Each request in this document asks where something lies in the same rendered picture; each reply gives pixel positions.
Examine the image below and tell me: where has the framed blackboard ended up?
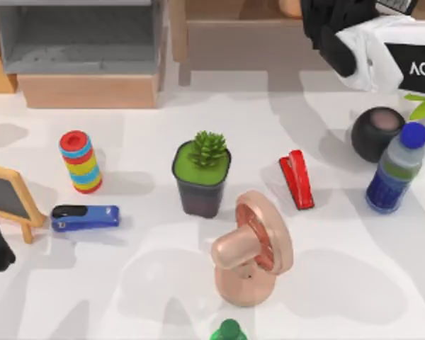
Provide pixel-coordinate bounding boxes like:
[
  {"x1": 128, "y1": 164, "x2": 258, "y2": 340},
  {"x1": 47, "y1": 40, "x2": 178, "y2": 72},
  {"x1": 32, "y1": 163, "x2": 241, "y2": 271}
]
[{"x1": 0, "y1": 162, "x2": 48, "y2": 245}]

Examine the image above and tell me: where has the stack of coloured rings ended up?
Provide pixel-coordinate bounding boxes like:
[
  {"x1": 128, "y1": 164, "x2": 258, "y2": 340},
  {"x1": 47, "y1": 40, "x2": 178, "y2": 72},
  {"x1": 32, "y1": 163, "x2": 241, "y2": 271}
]
[{"x1": 58, "y1": 130, "x2": 104, "y2": 196}]

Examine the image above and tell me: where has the red stapler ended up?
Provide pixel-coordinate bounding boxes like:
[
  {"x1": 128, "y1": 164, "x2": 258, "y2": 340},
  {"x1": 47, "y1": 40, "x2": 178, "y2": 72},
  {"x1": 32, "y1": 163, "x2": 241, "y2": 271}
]
[{"x1": 278, "y1": 149, "x2": 316, "y2": 211}]

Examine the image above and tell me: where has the pale wooden drawer front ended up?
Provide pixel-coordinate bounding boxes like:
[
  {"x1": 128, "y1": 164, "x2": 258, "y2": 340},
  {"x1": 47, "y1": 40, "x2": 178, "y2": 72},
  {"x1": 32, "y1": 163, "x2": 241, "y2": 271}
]
[{"x1": 16, "y1": 69, "x2": 164, "y2": 109}]

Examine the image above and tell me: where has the pink desk fan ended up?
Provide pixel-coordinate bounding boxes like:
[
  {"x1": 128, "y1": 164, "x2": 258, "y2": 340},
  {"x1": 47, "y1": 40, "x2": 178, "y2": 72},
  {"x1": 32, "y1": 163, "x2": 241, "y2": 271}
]
[{"x1": 210, "y1": 189, "x2": 295, "y2": 307}]

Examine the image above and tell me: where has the green bottle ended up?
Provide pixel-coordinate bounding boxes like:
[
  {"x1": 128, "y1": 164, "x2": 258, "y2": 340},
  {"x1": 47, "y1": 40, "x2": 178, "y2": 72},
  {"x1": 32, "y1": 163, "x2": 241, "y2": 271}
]
[{"x1": 209, "y1": 318, "x2": 249, "y2": 340}]

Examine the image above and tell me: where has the black pot with green plant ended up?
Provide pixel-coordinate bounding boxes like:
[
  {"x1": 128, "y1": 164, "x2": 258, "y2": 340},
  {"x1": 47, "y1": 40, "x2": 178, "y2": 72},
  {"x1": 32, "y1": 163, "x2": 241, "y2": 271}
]
[{"x1": 171, "y1": 130, "x2": 233, "y2": 218}]

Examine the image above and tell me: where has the black round speaker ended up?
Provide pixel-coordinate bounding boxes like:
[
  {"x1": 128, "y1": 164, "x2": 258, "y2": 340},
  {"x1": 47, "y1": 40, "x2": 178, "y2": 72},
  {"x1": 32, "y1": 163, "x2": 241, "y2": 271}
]
[{"x1": 351, "y1": 106, "x2": 407, "y2": 164}]

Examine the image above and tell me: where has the orange round pot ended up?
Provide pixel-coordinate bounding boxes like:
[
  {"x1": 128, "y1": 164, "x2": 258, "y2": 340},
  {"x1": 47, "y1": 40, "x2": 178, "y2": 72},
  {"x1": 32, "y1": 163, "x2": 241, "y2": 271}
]
[{"x1": 278, "y1": 0, "x2": 303, "y2": 19}]

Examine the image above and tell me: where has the blue stapler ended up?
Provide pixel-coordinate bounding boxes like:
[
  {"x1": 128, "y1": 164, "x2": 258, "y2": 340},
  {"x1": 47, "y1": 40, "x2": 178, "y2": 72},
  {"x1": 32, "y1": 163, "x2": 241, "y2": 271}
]
[{"x1": 50, "y1": 204, "x2": 122, "y2": 233}]

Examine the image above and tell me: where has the water bottle with blue cap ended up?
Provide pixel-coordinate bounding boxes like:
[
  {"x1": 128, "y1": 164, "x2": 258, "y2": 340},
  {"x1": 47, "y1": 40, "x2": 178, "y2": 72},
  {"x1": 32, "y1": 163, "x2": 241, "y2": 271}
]
[{"x1": 365, "y1": 121, "x2": 425, "y2": 215}]

